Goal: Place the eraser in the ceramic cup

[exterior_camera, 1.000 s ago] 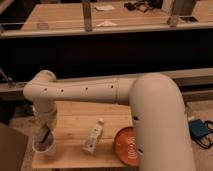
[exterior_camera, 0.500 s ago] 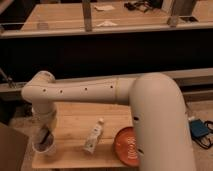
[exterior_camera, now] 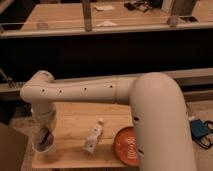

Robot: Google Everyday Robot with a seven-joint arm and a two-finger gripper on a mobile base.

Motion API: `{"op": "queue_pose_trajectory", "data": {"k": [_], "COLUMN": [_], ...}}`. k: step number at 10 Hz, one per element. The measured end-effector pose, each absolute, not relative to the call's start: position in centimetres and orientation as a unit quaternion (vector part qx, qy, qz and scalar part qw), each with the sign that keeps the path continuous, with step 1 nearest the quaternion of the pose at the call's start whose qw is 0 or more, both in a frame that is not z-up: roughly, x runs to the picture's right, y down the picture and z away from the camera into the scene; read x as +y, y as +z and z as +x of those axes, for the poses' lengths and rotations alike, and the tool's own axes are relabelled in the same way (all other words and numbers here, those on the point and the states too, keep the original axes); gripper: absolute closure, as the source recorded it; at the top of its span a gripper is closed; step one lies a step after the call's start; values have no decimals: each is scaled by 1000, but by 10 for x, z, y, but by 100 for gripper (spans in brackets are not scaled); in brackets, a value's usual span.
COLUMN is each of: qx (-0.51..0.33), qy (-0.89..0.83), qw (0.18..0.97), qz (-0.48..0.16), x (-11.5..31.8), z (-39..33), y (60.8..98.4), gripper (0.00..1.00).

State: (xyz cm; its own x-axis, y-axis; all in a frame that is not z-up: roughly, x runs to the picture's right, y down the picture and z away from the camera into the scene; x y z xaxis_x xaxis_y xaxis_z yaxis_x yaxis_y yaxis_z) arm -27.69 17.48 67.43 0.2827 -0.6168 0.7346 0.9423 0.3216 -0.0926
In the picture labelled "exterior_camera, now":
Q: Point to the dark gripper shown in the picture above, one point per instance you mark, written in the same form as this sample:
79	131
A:
46	140

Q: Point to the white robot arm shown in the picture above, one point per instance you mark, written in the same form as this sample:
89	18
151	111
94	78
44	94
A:
158	108

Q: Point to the brown cardboard box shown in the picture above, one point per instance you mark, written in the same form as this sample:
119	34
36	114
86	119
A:
12	148

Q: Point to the white plastic bottle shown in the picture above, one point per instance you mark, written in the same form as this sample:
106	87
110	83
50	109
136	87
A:
94	136

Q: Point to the orange ribbed plate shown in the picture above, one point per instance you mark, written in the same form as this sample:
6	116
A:
124	146

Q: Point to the crumpled white tissue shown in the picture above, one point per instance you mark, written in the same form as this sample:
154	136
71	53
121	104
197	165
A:
106	24

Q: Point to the white paper sheet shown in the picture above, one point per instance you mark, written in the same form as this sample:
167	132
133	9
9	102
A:
104	7

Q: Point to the blue device on floor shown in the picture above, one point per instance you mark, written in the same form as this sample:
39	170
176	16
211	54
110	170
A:
198	129

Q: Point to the black tool pile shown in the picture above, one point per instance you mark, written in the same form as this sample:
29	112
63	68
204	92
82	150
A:
140	5

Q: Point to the metal post left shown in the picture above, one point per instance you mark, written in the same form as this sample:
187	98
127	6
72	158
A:
87	15

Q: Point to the metal post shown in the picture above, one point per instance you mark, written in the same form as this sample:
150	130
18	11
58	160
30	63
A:
87	15
180	8

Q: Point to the metal post right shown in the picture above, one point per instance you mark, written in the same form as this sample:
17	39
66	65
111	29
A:
180	8

